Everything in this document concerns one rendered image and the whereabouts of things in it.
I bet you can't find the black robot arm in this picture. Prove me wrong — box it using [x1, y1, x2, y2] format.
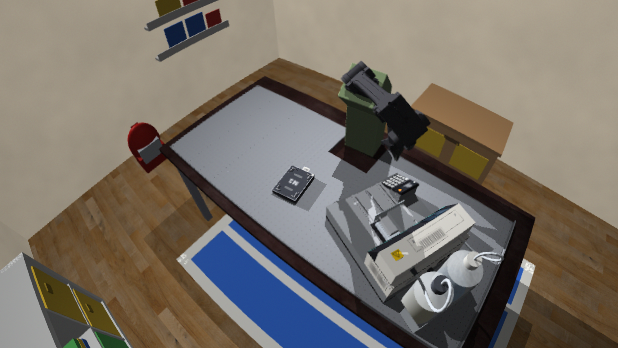
[340, 61, 430, 151]

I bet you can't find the white plastic bottle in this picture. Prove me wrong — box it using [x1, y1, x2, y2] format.
[401, 272, 449, 324]
[437, 250, 483, 303]

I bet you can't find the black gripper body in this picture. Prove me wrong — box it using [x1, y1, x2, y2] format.
[381, 135, 399, 152]

